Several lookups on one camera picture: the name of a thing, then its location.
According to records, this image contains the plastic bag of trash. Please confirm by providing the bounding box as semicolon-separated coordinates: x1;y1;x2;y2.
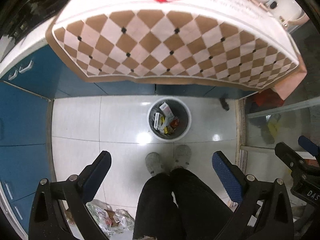
86;199;135;238

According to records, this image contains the white round trash bin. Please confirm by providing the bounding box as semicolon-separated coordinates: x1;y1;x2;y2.
146;96;191;142

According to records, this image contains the glass sliding door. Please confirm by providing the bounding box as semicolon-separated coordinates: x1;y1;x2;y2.
236;89;320;153

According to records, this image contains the right black trouser leg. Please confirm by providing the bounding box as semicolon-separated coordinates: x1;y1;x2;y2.
170;168;233;239

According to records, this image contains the black trouser leg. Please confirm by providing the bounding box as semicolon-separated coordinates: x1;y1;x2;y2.
170;168;233;239
133;173;180;239

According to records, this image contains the black scrubber ball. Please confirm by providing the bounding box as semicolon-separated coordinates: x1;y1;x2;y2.
219;95;229;111

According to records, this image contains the right grey fuzzy slipper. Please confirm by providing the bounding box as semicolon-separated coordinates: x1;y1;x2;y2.
172;145;191;169

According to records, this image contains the grey fuzzy slipper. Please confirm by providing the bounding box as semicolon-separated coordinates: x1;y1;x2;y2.
172;145;191;169
145;152;166;177

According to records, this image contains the left black trouser leg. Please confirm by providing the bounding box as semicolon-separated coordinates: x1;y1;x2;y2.
133;173;180;239

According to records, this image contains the left grey fuzzy slipper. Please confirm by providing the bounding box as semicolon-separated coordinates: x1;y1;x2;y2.
145;152;166;177

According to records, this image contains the blue cabinet door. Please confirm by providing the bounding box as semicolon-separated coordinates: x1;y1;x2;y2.
1;46;104;232

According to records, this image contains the white electric kettle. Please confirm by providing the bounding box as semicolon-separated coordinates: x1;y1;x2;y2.
268;0;309;29

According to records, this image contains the yellow snack wrapper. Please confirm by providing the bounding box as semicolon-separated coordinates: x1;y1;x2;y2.
159;117;173;135

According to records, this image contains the pink white carton box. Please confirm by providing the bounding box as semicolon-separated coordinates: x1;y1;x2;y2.
159;102;174;118

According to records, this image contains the checkered brown tablecloth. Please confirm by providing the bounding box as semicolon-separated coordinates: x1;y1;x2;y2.
46;0;307;99

